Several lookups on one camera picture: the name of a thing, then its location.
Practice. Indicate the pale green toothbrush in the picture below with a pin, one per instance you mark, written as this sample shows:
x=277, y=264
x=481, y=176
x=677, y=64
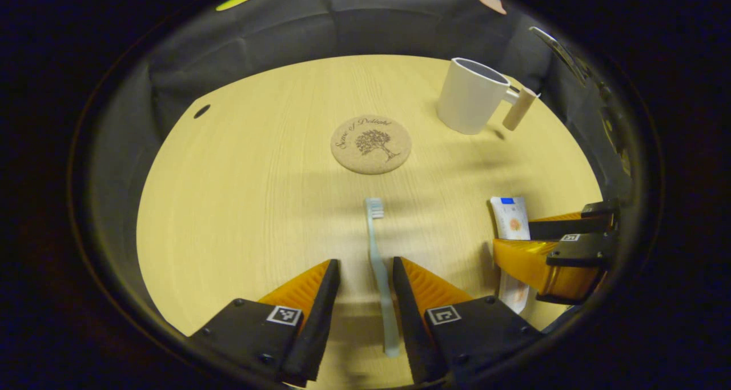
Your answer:
x=380, y=264

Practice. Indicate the white toothpaste tube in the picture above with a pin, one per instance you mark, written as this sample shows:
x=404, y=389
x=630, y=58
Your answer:
x=510, y=216

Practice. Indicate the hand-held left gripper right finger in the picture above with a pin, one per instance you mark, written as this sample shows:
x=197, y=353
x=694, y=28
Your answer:
x=411, y=327

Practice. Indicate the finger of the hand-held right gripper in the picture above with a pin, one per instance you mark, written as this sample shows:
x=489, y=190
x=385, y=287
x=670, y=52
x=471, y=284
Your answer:
x=559, y=228
x=579, y=252

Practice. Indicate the round cork coaster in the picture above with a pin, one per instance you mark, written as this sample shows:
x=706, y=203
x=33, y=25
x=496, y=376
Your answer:
x=354, y=156

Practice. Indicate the curved metal bar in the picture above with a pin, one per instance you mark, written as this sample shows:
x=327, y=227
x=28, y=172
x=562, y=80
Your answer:
x=557, y=50

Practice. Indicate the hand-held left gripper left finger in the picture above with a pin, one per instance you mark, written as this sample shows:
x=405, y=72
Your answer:
x=317, y=327

